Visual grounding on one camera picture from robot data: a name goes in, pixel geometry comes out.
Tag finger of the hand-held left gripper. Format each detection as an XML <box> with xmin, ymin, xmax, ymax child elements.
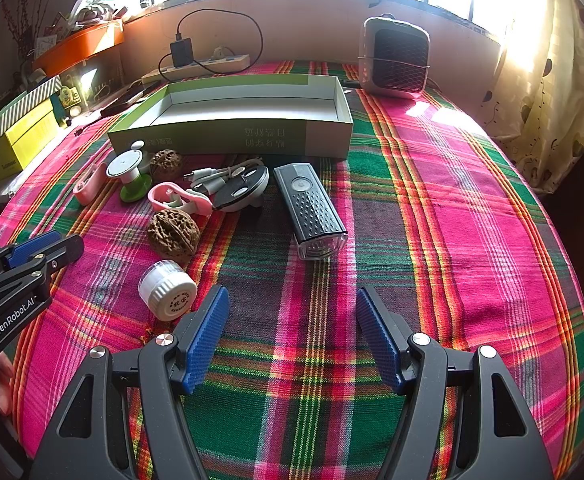
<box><xmin>0</xmin><ymin>234</ymin><xmax>85</xmax><ymax>311</ymax></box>
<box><xmin>0</xmin><ymin>231</ymin><xmax>62</xmax><ymax>286</ymax></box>

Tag white power strip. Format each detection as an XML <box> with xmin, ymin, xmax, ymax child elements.
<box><xmin>141</xmin><ymin>52</ymin><xmax>251</xmax><ymax>83</ymax></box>

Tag pink oval cable winder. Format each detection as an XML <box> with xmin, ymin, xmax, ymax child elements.
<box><xmin>73</xmin><ymin>162</ymin><xmax>110</xmax><ymax>206</ymax></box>

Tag black phone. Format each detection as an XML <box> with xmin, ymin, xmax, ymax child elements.
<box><xmin>99</xmin><ymin>82</ymin><xmax>160</xmax><ymax>116</ymax></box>

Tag white USB cable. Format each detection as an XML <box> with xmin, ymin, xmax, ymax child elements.
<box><xmin>183</xmin><ymin>157</ymin><xmax>273</xmax><ymax>196</ymax></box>

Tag green spool with white top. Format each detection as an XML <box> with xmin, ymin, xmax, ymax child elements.
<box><xmin>108</xmin><ymin>154</ymin><xmax>154</xmax><ymax>204</ymax></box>

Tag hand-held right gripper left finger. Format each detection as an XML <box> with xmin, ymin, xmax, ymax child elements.
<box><xmin>29</xmin><ymin>284</ymin><xmax>230</xmax><ymax>480</ymax></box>

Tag small jar with white lid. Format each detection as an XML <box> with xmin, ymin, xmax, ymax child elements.
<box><xmin>138</xmin><ymin>260</ymin><xmax>198</xmax><ymax>321</ymax></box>

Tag brown walnut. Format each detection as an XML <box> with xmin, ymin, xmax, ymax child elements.
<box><xmin>150</xmin><ymin>149</ymin><xmax>187</xmax><ymax>181</ymax></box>
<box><xmin>147</xmin><ymin>210</ymin><xmax>202</xmax><ymax>265</ymax></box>

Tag striped green box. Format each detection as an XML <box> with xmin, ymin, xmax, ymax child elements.
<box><xmin>0</xmin><ymin>76</ymin><xmax>63</xmax><ymax>142</ymax></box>

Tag black flashlight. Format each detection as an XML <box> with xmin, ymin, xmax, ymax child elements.
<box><xmin>273</xmin><ymin>162</ymin><xmax>349</xmax><ymax>261</ymax></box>

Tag black charger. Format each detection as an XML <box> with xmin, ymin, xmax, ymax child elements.
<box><xmin>170</xmin><ymin>35</ymin><xmax>194</xmax><ymax>68</ymax></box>

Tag black charger cable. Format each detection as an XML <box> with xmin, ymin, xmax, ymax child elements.
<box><xmin>74</xmin><ymin>10</ymin><xmax>264</xmax><ymax>136</ymax></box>

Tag black and white round device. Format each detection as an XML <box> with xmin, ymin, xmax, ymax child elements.
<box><xmin>212</xmin><ymin>165</ymin><xmax>269</xmax><ymax>213</ymax></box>

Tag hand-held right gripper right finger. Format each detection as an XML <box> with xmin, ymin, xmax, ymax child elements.
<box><xmin>356</xmin><ymin>286</ymin><xmax>555</xmax><ymax>480</ymax></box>

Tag dried branches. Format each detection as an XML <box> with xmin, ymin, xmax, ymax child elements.
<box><xmin>0</xmin><ymin>0</ymin><xmax>68</xmax><ymax>61</ymax></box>

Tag orange box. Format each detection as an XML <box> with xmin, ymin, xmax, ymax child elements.
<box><xmin>32</xmin><ymin>20</ymin><xmax>125</xmax><ymax>77</ymax></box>

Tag yellow box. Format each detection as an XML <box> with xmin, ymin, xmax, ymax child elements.
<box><xmin>0</xmin><ymin>110</ymin><xmax>63</xmax><ymax>183</ymax></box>

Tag dark glossy box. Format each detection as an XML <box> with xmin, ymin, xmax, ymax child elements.
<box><xmin>64</xmin><ymin>57</ymin><xmax>123</xmax><ymax>106</ymax></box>

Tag pink green plaid blanket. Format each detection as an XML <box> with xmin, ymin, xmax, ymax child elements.
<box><xmin>0</xmin><ymin>59</ymin><xmax>584</xmax><ymax>480</ymax></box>

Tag cream patterned curtain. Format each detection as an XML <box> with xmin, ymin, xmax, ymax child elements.
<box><xmin>482</xmin><ymin>0</ymin><xmax>584</xmax><ymax>193</ymax></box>

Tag pink ring cable winder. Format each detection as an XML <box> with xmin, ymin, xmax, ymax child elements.
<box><xmin>147</xmin><ymin>183</ymin><xmax>214</xmax><ymax>217</ymax></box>

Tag crumpled plastic bag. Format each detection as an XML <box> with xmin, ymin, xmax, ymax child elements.
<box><xmin>67</xmin><ymin>0</ymin><xmax>123</xmax><ymax>31</ymax></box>

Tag person's left hand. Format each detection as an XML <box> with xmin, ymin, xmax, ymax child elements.
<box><xmin>0</xmin><ymin>352</ymin><xmax>17</xmax><ymax>411</ymax></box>

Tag green and white cardboard box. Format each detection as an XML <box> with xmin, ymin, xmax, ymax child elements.
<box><xmin>107</xmin><ymin>73</ymin><xmax>354</xmax><ymax>161</ymax></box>

